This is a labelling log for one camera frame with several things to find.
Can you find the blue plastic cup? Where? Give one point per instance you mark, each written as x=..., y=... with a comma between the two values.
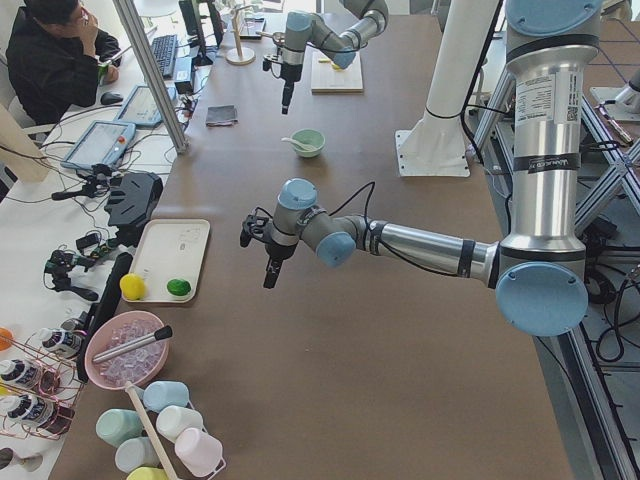
x=161, y=394

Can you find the aluminium frame post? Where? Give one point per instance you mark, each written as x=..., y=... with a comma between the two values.
x=135, y=31

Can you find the black keyboard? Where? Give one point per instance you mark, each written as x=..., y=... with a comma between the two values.
x=164, y=49

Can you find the bamboo cutting board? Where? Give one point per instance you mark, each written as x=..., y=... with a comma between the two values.
x=328, y=78

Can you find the grey folded cloth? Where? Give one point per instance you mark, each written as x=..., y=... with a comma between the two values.
x=224, y=115

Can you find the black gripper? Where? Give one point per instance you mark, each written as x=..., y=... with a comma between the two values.
x=288, y=75
x=276, y=251

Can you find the green lime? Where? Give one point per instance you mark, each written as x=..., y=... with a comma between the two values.
x=178, y=287

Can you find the beige rabbit tray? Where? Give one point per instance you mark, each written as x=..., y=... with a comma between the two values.
x=170, y=248

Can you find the copper wire bottle rack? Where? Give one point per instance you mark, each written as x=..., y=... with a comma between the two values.
x=39, y=391

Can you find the pink bowl with ice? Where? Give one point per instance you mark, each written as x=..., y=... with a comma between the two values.
x=138, y=366

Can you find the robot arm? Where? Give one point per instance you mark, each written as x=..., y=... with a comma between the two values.
x=537, y=270
x=303, y=29

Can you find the green plastic cup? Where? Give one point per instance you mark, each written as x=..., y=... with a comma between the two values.
x=115, y=426

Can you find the blue teach pendant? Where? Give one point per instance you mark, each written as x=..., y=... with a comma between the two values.
x=140, y=108
x=103, y=143

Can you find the light green bowl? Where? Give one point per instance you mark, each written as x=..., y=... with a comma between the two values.
x=311, y=137

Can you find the pink plastic cup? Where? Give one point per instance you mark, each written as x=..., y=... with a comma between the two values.
x=201, y=453

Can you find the yellow lemon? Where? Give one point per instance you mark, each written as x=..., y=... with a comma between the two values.
x=132, y=287

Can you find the wooden cup stand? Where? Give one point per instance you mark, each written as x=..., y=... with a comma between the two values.
x=238, y=55

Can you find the white plastic cup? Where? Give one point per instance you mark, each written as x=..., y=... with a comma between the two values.
x=173, y=420

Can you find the white ceramic spoon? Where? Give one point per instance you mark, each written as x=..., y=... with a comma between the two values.
x=298, y=144

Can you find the seated person in black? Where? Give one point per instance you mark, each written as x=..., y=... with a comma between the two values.
x=54, y=56

